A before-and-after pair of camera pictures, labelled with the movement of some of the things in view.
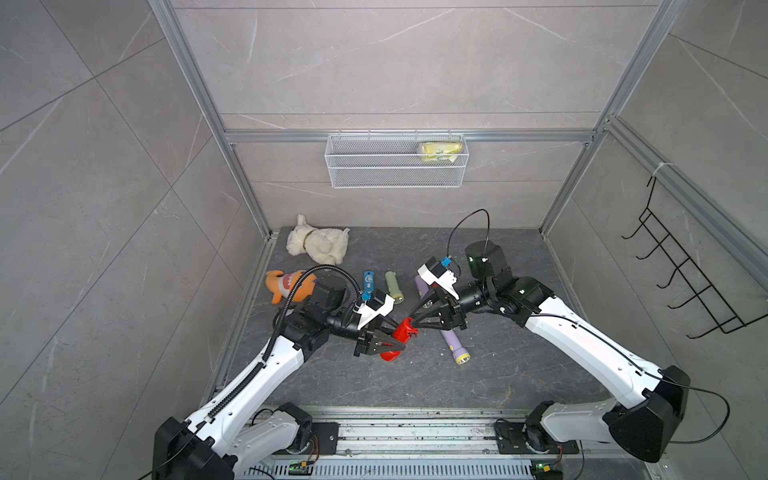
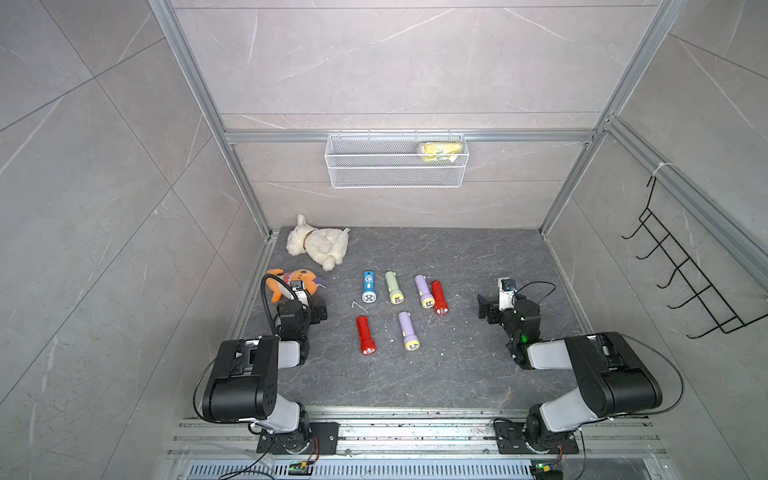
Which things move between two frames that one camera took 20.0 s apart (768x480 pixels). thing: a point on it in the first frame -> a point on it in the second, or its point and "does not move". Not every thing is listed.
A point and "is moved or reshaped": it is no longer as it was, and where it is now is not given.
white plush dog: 326,245 does not move
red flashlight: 403,330 is moved or reshaped
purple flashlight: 460,353 -> 411,341
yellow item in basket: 441,151 does not move
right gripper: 437,299 -> 493,310
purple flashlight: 422,286 does not move
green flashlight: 394,287 does not move
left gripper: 378,341 -> 315,316
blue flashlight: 368,284 does not move
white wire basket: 391,161 does not move
